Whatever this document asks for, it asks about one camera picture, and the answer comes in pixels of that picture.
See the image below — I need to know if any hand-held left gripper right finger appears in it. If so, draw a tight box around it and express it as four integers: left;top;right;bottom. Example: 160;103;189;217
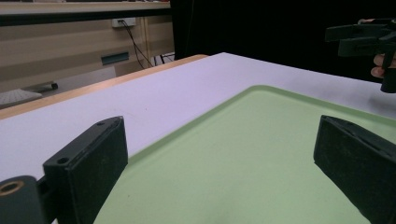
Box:
313;114;396;224

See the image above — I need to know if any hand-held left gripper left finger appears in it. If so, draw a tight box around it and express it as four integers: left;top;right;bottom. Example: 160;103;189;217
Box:
42;116;129;224

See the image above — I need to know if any black curtain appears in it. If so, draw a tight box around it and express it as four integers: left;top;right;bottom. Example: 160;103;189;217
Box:
169;0;396;84

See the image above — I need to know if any grey bar with black cap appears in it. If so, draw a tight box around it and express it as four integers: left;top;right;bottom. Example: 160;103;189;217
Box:
23;80;60;93

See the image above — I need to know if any white keyboard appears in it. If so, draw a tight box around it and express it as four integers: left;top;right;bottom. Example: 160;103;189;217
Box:
0;88;44;110

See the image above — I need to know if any light green plastic tray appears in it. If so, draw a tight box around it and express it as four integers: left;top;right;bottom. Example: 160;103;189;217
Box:
92;84;396;224

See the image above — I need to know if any beige wooden bench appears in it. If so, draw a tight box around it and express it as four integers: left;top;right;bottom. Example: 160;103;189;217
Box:
0;0;176;93

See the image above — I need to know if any teal drawer handle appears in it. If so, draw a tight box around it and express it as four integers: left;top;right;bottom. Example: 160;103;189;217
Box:
100;51;131;66

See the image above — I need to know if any black power cable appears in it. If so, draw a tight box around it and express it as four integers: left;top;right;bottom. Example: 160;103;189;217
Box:
119;20;155;69

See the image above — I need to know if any white wall socket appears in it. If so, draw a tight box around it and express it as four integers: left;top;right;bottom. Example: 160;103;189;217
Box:
111;17;137;29

